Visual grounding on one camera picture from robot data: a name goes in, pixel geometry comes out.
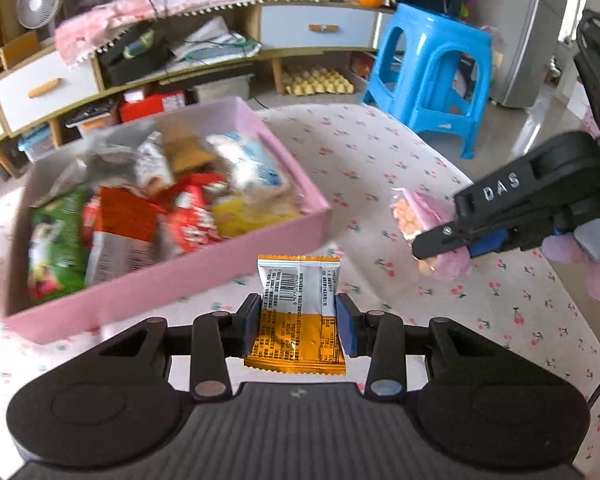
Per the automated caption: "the wooden tv cabinet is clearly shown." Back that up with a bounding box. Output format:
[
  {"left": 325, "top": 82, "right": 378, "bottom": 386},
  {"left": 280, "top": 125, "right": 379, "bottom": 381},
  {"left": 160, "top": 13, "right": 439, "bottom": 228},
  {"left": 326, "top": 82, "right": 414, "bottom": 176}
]
[{"left": 0, "top": 0, "right": 392, "bottom": 156}]

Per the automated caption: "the yellow snack packet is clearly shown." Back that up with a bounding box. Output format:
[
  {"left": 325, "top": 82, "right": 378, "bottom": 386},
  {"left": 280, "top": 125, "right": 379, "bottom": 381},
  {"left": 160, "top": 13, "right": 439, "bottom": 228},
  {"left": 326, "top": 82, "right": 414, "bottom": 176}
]
[{"left": 211, "top": 195, "right": 302, "bottom": 238}]

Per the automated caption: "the green cartoon snack bag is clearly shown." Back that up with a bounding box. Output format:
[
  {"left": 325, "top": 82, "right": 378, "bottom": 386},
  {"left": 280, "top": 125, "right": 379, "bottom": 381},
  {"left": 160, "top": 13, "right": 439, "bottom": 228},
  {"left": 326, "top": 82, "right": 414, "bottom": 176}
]
[{"left": 27, "top": 186, "right": 91, "bottom": 304}]

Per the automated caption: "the clear rice cracker packet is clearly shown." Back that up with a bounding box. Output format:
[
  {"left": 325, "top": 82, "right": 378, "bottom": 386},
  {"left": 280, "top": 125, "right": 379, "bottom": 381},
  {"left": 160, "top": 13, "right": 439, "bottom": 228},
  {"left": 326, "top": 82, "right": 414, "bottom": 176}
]
[{"left": 76, "top": 140, "right": 136, "bottom": 184}]

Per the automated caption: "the red orange packet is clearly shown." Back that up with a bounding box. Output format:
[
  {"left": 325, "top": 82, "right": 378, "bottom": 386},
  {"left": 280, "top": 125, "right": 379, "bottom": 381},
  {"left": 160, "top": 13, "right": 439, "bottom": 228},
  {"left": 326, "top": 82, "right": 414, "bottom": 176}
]
[{"left": 85, "top": 188, "right": 158, "bottom": 287}]

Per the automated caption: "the pink wafer snack packet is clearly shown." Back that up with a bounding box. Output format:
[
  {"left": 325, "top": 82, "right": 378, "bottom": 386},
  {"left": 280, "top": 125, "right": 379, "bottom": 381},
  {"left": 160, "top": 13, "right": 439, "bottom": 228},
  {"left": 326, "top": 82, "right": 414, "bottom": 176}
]
[{"left": 391, "top": 188, "right": 472, "bottom": 281}]

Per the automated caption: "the small white desk fan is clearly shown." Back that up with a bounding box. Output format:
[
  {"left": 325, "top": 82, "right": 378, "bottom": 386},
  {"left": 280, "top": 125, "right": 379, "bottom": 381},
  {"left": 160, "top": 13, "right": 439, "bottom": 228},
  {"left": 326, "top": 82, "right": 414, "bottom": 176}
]
[{"left": 17, "top": 0, "right": 64, "bottom": 29}]

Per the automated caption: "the red snack packet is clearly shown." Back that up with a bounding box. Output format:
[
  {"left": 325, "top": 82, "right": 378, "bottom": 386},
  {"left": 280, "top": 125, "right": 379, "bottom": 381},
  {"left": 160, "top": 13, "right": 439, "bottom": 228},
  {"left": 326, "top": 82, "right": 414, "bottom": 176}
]
[
  {"left": 166, "top": 172, "right": 225, "bottom": 254},
  {"left": 82, "top": 194, "right": 100, "bottom": 248}
]

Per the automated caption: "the orange small snack packet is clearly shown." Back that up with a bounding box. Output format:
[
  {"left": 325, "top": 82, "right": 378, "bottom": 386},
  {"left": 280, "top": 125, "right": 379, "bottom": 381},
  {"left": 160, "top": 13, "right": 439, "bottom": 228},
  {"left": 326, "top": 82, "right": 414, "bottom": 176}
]
[{"left": 244, "top": 255, "right": 346, "bottom": 376}]

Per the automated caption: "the black tray on shelf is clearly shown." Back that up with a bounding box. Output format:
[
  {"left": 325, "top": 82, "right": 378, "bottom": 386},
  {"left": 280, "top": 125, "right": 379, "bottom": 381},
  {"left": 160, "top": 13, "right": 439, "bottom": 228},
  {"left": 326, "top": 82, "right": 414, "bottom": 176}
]
[{"left": 97, "top": 23, "right": 174, "bottom": 88}]

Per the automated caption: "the silver cookie snack bag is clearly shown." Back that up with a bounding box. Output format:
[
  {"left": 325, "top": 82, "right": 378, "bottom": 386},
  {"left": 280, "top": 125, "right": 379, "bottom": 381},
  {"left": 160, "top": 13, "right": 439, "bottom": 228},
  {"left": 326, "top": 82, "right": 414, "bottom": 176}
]
[{"left": 134, "top": 131, "right": 175, "bottom": 196}]

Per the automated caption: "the yellow egg tray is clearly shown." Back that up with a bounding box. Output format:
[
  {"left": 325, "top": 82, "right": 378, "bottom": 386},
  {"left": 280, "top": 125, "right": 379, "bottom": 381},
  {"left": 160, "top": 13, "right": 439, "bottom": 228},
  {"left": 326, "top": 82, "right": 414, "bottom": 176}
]
[{"left": 282, "top": 65, "right": 355, "bottom": 96}]

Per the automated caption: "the pink cherry cloth on cabinet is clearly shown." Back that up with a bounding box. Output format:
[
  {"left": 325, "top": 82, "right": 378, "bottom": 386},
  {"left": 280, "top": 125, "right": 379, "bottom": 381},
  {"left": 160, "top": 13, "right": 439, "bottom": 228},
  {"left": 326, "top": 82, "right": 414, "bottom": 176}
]
[{"left": 54, "top": 0, "right": 317, "bottom": 65}]

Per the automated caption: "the blue plastic stool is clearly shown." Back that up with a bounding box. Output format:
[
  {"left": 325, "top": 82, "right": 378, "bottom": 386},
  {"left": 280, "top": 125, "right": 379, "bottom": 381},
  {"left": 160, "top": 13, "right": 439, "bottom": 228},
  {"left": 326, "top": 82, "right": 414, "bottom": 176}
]
[{"left": 362, "top": 3, "right": 492, "bottom": 159}]

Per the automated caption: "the cherry print tablecloth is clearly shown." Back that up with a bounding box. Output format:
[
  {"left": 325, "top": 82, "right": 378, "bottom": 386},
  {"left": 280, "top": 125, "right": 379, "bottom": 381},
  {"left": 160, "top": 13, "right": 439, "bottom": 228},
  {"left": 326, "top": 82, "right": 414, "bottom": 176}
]
[{"left": 0, "top": 99, "right": 600, "bottom": 474}]

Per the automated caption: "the red box under cabinet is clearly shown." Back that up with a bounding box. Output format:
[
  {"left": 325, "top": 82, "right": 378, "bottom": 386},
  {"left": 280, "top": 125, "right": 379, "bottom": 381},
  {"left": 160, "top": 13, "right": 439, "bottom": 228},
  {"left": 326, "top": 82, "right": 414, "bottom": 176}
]
[{"left": 119, "top": 90, "right": 186, "bottom": 122}]

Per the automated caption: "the clear plastic storage bin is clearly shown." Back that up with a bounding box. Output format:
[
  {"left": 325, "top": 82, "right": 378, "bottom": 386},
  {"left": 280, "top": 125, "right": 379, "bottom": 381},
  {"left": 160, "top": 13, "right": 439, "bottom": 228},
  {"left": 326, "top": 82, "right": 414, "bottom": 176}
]
[{"left": 65, "top": 99, "right": 120, "bottom": 138}]

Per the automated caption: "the brown biscuit clear packet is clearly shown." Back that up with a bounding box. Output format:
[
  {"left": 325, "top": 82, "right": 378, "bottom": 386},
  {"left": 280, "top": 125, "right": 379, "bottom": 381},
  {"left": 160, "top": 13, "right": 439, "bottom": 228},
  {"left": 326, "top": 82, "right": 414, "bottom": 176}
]
[{"left": 163, "top": 136, "right": 218, "bottom": 174}]

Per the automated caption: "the grey refrigerator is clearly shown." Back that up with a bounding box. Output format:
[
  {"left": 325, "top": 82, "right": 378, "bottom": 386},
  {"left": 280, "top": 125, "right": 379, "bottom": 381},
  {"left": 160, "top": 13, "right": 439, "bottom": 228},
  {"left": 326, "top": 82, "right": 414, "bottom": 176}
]
[{"left": 469, "top": 0, "right": 568, "bottom": 108}]

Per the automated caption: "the pink cardboard box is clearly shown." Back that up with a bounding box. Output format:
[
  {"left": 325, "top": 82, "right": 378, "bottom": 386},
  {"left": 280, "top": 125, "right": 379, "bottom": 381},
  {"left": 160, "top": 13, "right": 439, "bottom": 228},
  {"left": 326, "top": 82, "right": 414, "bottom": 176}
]
[{"left": 5, "top": 98, "right": 332, "bottom": 344}]

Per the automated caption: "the white blue bread packet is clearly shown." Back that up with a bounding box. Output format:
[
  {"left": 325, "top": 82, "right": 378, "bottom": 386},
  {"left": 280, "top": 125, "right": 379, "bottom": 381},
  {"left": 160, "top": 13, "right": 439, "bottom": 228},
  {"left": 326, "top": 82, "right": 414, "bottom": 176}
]
[{"left": 204, "top": 132, "right": 288, "bottom": 196}]

